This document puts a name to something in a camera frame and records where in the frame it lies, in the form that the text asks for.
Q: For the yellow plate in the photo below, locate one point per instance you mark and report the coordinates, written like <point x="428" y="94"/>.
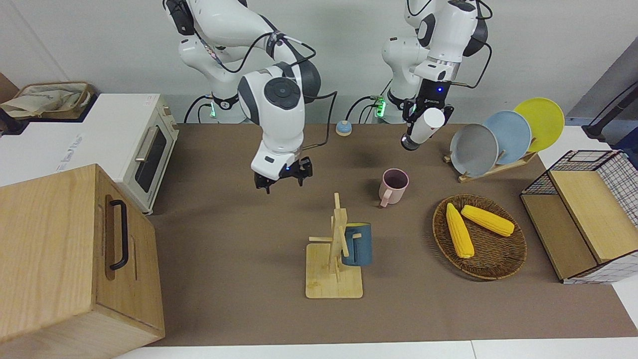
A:
<point x="546" y="119"/>

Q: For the black stand pole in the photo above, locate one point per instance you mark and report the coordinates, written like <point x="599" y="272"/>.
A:
<point x="605" y="117"/>

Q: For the brown table mat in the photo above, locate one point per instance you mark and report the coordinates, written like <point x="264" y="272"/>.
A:
<point x="224" y="299"/>

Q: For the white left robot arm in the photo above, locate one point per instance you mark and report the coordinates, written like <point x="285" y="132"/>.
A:
<point x="451" y="35"/>

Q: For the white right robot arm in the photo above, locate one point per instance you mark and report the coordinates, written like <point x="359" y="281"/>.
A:
<point x="279" y="124"/>

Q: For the pink ceramic mug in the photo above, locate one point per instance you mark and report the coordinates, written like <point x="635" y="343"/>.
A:
<point x="394" y="187"/>

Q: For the light blue plate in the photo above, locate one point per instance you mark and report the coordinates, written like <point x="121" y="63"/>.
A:
<point x="513" y="137"/>

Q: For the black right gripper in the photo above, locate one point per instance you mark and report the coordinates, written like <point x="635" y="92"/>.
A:
<point x="291" y="174"/>

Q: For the beige cloth bag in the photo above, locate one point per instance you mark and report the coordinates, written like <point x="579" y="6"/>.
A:
<point x="45" y="99"/>

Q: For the wooden plate rack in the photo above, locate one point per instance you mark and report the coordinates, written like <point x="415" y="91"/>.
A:
<point x="498" y="168"/>

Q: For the brown wicker basket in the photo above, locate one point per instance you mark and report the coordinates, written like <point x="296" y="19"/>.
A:
<point x="491" y="259"/>

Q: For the white toaster oven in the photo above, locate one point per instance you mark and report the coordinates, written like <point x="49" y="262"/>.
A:
<point x="124" y="129"/>

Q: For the white cup steel base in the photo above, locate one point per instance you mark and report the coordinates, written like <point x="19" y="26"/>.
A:
<point x="426" y="127"/>

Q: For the wooden mug tree stand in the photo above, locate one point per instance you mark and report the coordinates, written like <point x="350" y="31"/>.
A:
<point x="334" y="284"/>

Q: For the small blue bell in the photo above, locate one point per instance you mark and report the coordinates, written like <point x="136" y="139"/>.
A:
<point x="343" y="128"/>

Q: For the yellow corn cob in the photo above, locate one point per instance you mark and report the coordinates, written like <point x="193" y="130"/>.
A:
<point x="488" y="221"/>
<point x="461" y="234"/>

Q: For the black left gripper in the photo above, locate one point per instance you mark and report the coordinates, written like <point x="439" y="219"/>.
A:
<point x="432" y="95"/>

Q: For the grey plate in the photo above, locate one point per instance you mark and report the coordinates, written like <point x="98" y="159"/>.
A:
<point x="473" y="150"/>

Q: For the brown storage tray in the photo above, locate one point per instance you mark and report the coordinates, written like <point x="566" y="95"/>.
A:
<point x="85" y="102"/>

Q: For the dark blue ceramic mug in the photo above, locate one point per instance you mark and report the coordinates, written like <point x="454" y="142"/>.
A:
<point x="360" y="247"/>

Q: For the wooden cabinet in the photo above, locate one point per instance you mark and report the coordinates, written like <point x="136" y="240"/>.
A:
<point x="50" y="259"/>

